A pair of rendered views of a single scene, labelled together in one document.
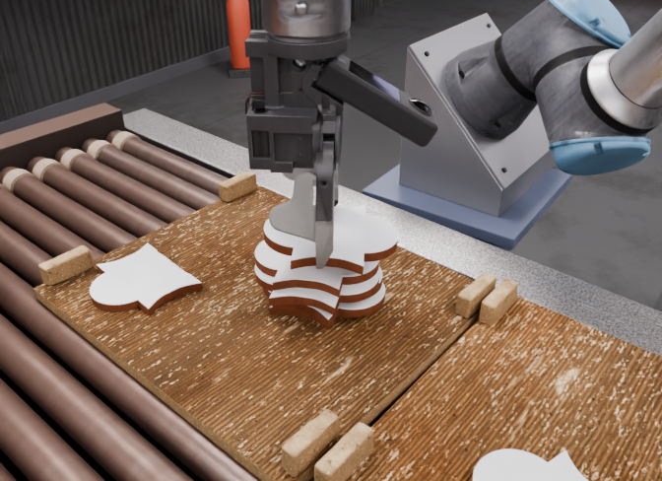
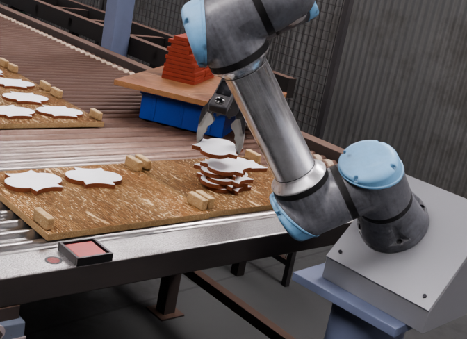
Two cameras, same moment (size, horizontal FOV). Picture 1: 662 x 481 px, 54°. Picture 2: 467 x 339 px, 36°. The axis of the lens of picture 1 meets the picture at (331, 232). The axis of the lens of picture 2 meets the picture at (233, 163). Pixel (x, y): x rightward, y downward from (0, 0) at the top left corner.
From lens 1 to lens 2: 1.91 m
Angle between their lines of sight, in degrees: 86
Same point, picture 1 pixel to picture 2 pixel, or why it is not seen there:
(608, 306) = (197, 239)
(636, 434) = (115, 201)
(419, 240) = (272, 222)
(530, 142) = (385, 271)
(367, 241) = (208, 149)
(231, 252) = (260, 180)
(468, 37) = (447, 203)
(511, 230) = (304, 274)
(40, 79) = not seen: outside the picture
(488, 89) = not seen: hidden behind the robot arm
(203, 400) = (172, 162)
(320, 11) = not seen: hidden behind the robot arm
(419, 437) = (137, 177)
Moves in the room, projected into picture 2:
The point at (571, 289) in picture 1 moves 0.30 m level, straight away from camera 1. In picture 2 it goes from (215, 237) to (336, 290)
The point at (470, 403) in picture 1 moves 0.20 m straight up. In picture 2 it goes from (146, 187) to (160, 107)
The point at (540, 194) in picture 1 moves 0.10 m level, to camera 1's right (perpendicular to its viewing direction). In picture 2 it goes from (356, 301) to (356, 324)
